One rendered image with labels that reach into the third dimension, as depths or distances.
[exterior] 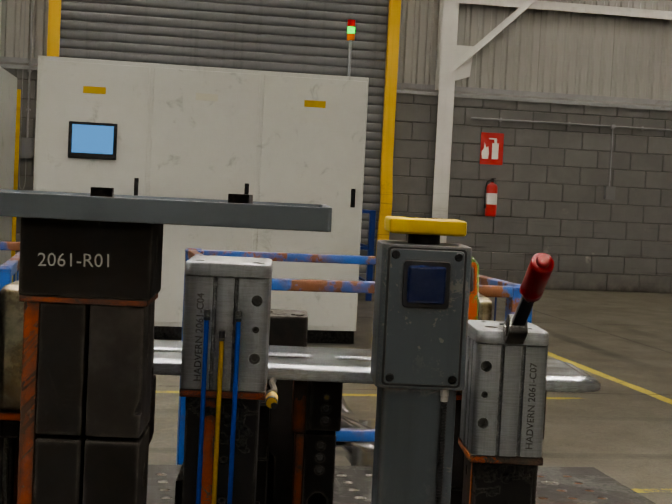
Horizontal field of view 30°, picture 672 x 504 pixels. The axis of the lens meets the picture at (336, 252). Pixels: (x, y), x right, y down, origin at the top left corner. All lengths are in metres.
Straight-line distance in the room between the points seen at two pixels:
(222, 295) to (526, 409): 0.29
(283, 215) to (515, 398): 0.33
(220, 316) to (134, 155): 8.05
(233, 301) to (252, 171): 8.12
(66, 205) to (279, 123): 8.35
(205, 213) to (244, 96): 8.33
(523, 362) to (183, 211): 0.38
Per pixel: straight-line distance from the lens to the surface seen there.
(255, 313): 1.12
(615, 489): 2.18
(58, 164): 9.15
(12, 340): 1.16
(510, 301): 3.30
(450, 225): 0.97
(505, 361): 1.15
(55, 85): 9.17
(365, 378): 1.25
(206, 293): 1.12
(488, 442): 1.16
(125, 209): 0.93
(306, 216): 0.92
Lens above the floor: 1.18
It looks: 3 degrees down
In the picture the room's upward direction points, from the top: 3 degrees clockwise
